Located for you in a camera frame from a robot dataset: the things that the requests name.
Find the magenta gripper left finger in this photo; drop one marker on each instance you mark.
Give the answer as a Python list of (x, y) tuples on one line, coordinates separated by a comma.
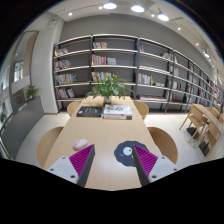
[(75, 168)]

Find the green potted plant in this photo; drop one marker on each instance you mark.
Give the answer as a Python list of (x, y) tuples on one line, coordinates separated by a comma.
[(108, 87)]

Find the wooden side chair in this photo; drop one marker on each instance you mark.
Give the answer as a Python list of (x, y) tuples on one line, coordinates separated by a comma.
[(197, 118)]

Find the large grey bookshelf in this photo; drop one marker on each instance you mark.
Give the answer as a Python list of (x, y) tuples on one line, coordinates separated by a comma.
[(161, 77)]

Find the wooden chair back left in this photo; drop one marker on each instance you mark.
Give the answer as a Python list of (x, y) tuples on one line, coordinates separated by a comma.
[(72, 106)]

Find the wooden chair front left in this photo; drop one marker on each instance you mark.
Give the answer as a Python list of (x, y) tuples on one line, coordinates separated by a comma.
[(46, 143)]

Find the wooden chair front right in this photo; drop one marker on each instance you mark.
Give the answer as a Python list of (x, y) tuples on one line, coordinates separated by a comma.
[(165, 143)]

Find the dark cartoon mouse pad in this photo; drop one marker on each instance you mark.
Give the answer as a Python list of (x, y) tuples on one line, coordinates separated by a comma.
[(123, 152)]

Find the wooden chair back right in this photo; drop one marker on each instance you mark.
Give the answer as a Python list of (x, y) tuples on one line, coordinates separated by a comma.
[(142, 108)]

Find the stack of white books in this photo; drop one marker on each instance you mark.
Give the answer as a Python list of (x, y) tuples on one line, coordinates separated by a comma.
[(117, 112)]

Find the green plant by window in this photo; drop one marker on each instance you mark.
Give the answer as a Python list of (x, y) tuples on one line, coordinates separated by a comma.
[(31, 92)]

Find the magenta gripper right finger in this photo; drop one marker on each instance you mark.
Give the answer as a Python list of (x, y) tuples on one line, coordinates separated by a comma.
[(151, 168)]

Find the wooden side table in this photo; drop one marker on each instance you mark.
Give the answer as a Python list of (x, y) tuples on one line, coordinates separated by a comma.
[(208, 114)]

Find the black book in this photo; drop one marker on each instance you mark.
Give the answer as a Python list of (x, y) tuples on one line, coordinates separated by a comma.
[(89, 111)]

